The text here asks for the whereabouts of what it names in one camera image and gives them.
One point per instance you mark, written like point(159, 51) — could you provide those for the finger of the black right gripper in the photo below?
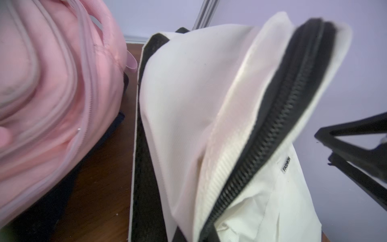
point(366, 183)
point(371, 160)

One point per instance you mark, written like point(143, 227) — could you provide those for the cream canvas backpack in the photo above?
point(218, 110)

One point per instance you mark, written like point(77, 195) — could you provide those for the right corner aluminium profile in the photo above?
point(206, 14)

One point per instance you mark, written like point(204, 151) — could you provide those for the pink backpack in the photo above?
point(62, 82)

